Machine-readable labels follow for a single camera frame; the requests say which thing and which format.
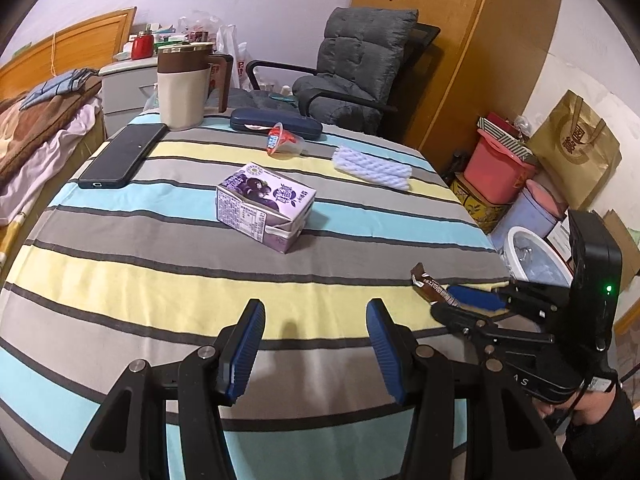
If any purple drink carton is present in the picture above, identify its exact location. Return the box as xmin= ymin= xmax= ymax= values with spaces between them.
xmin=216 ymin=161 xmax=317 ymax=253

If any pink bed sheet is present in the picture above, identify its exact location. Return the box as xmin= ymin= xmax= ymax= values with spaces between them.
xmin=0 ymin=102 xmax=103 ymax=228

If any brown patterned blanket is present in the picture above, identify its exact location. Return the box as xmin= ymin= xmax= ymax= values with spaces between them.
xmin=0 ymin=75 xmax=103 ymax=186

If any white foam net sleeve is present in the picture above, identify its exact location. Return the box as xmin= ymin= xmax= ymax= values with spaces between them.
xmin=331 ymin=144 xmax=413 ymax=192

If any folded blue cloth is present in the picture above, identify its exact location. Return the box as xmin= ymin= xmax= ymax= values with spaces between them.
xmin=20 ymin=67 xmax=98 ymax=110

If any red jar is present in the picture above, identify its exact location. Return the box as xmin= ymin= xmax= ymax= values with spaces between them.
xmin=131 ymin=30 xmax=154 ymax=60

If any striped gift box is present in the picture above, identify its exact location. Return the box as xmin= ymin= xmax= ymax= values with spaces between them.
xmin=475 ymin=114 xmax=538 ymax=163

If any black smartphone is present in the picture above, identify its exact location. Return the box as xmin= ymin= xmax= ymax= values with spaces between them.
xmin=77 ymin=122 xmax=168 ymax=190

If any tan paper gift bag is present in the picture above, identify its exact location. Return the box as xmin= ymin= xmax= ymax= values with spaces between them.
xmin=526 ymin=90 xmax=623 ymax=211

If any brown snack wrapper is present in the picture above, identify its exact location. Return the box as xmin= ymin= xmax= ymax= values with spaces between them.
xmin=410 ymin=263 xmax=463 ymax=309

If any wooden bed headboard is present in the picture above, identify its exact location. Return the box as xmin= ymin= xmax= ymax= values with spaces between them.
xmin=0 ymin=6 xmax=137 ymax=106

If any white nightstand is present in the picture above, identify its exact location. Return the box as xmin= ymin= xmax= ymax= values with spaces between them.
xmin=97 ymin=55 xmax=161 ymax=136

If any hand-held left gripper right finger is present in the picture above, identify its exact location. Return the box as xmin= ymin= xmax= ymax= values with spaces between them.
xmin=366 ymin=298 xmax=576 ymax=480

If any pink plastic bucket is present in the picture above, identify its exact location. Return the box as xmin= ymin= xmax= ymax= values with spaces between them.
xmin=462 ymin=130 xmax=541 ymax=206

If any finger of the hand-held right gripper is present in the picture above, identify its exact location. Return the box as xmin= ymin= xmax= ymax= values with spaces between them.
xmin=431 ymin=302 xmax=556 ymax=348
xmin=447 ymin=280 xmax=571 ymax=323

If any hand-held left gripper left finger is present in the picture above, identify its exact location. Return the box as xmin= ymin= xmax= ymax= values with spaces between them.
xmin=60 ymin=298 xmax=267 ymax=480

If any wooden wardrobe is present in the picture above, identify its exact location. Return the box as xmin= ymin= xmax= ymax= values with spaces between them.
xmin=350 ymin=0 xmax=566 ymax=166

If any dark blue glasses case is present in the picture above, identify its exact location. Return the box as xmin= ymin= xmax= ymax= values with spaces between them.
xmin=229 ymin=107 xmax=323 ymax=141

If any person's right hand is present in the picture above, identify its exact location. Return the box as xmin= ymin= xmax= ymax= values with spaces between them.
xmin=537 ymin=382 xmax=626 ymax=428

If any beige jug brown lid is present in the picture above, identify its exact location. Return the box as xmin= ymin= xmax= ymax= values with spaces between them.
xmin=156 ymin=42 xmax=235 ymax=132

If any yellow patterned tin box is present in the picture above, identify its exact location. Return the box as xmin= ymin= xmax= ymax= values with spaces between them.
xmin=449 ymin=172 xmax=513 ymax=235

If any white trash bin clear bag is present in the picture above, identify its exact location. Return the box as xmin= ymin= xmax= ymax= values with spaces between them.
xmin=502 ymin=225 xmax=576 ymax=288

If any grey cushioned armchair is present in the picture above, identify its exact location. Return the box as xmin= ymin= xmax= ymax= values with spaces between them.
xmin=246 ymin=7 xmax=441 ymax=141

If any grey quilted chair cushion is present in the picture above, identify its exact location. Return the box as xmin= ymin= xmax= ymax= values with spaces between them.
xmin=292 ymin=7 xmax=418 ymax=133

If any lavender bucket pink lid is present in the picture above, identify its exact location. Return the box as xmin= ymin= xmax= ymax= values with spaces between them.
xmin=490 ymin=180 xmax=568 ymax=241

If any clear jelly cup red lid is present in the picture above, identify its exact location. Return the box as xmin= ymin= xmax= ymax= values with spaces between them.
xmin=265 ymin=122 xmax=307 ymax=158

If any brown cardboard sheet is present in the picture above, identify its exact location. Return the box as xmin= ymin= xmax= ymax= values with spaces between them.
xmin=602 ymin=207 xmax=640 ymax=261

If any white plastic bag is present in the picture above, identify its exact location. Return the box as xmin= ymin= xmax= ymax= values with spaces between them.
xmin=215 ymin=24 xmax=251 ymax=92

